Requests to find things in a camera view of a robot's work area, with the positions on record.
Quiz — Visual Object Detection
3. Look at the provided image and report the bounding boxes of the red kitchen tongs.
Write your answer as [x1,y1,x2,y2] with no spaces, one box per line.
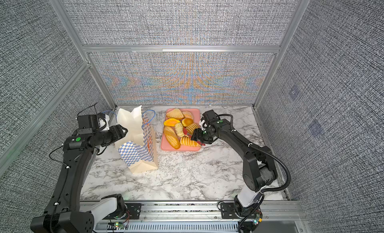
[183,128,206,146]

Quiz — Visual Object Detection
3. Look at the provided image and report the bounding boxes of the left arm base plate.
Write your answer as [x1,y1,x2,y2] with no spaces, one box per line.
[104,203,142,221]

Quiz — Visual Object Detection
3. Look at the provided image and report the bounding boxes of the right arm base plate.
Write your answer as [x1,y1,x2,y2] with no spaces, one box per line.
[217,201,263,221]

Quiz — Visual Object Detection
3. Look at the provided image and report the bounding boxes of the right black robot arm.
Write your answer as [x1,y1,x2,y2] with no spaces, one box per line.
[192,110,278,218]

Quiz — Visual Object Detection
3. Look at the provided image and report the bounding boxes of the pale bread at tray back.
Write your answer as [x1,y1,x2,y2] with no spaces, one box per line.
[182,111,194,120]

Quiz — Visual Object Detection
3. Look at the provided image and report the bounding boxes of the blue checkered paper bag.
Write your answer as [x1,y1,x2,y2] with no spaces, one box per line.
[101,106,159,173]

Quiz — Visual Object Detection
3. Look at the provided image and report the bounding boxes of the triangular brown bread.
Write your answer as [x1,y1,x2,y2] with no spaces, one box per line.
[166,108,184,120]

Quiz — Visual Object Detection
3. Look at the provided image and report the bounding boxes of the long brown baguette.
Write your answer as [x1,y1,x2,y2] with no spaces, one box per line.
[163,126,181,149]

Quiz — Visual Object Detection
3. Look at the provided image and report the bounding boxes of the pink plastic tray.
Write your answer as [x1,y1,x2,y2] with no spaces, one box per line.
[161,108,201,152]

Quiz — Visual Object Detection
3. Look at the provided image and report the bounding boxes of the pale seeded bread roll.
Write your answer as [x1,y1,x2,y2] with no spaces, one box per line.
[175,122,185,138]

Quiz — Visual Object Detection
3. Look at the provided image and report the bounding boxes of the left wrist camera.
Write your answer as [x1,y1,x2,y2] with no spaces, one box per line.
[97,113,110,131]

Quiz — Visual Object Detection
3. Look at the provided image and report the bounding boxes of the orange oval bread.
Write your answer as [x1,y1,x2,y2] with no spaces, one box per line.
[164,118,181,127]

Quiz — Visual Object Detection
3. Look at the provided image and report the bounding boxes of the left thin black cable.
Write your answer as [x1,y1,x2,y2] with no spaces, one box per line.
[48,102,100,167]

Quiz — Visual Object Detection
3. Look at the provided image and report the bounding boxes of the aluminium front rail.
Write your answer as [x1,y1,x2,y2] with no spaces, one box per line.
[94,201,311,233]

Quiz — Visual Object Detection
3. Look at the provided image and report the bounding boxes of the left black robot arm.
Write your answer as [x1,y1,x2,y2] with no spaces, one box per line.
[30,113,128,233]

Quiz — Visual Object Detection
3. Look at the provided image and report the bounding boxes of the small round golden bun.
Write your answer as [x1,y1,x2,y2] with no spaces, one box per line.
[182,118,194,127]

